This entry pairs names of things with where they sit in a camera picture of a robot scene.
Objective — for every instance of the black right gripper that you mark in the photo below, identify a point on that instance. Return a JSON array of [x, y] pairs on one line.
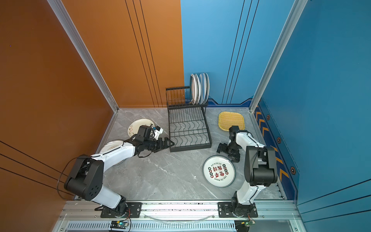
[[235, 156]]

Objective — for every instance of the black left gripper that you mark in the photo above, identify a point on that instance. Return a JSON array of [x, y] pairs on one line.
[[164, 145]]

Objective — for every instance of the white plate red characters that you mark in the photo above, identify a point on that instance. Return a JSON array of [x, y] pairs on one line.
[[219, 171]]

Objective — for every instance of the yellow woven square plate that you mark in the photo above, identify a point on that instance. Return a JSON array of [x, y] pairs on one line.
[[228, 119]]

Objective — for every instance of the red green rimmed plate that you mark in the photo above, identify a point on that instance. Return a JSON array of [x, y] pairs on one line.
[[193, 88]]

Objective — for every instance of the blue striped plate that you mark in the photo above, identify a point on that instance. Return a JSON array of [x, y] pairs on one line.
[[207, 87], [202, 79]]

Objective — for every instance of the green cloud pattern plate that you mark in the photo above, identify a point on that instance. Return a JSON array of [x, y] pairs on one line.
[[198, 85]]

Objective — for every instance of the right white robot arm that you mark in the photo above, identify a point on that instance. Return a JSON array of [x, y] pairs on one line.
[[260, 168]]

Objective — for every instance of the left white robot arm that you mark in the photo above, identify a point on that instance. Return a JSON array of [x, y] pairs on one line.
[[86, 176]]

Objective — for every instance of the cream floral plate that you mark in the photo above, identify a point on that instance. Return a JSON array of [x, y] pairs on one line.
[[134, 127]]

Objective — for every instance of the orange sunburst plate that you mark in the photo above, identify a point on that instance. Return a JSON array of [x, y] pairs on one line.
[[111, 146]]

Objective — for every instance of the green circuit board right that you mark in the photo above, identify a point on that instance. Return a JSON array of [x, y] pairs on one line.
[[243, 225]]

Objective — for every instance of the green circuit board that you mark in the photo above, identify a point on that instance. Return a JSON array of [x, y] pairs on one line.
[[243, 225], [119, 226]]

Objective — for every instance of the green circuit board left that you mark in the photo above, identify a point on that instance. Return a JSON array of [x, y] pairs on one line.
[[119, 226]]

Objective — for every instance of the black wire dish rack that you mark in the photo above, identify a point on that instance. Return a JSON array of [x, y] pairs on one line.
[[188, 126]]

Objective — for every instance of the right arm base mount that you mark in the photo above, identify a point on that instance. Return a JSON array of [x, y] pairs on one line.
[[227, 210]]

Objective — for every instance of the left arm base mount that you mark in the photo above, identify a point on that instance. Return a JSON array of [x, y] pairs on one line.
[[131, 209]]

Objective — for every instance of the aluminium front rail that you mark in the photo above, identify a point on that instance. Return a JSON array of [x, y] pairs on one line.
[[181, 216]]

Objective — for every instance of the aluminium corner post left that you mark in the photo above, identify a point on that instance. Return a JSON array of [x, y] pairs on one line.
[[72, 32]]

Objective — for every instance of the aluminium corner post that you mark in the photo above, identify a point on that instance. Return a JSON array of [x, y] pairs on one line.
[[72, 32], [285, 35]]

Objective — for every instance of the aluminium corner post right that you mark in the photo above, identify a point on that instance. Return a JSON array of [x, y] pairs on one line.
[[285, 35]]

